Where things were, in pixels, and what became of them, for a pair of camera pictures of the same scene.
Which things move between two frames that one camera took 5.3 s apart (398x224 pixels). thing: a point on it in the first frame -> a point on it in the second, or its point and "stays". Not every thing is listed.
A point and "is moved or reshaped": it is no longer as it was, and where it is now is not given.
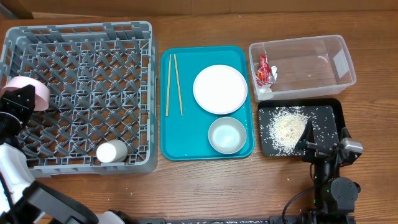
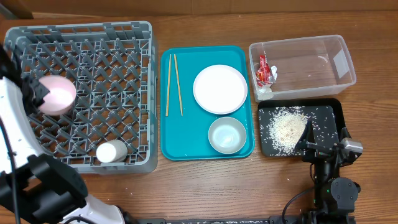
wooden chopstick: (168, 81) stays
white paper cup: (112, 151) stays
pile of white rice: (285, 125) stays
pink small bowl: (41, 93) is moved or reshaped
